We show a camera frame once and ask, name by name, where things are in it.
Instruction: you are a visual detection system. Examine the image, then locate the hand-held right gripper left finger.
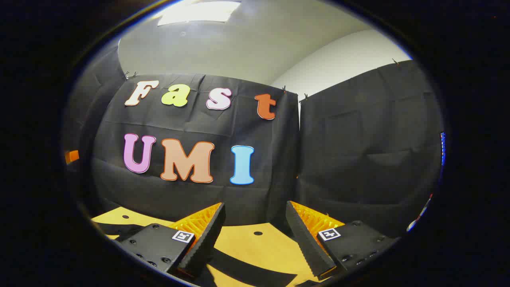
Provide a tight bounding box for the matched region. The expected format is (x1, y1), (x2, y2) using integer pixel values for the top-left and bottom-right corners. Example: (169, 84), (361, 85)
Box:
(113, 202), (226, 279)

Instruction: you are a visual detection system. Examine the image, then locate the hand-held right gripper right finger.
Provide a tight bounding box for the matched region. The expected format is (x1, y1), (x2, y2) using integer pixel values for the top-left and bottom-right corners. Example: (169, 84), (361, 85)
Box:
(285, 201), (400, 280)

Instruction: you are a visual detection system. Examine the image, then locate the plain black backdrop cloth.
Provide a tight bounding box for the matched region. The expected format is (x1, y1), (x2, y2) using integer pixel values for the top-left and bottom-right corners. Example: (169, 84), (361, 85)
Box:
(63, 42), (127, 216)
(297, 60), (445, 240)

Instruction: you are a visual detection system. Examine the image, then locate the ceiling light panel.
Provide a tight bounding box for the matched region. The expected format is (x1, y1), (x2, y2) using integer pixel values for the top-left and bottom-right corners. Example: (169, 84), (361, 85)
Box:
(157, 0), (242, 27)

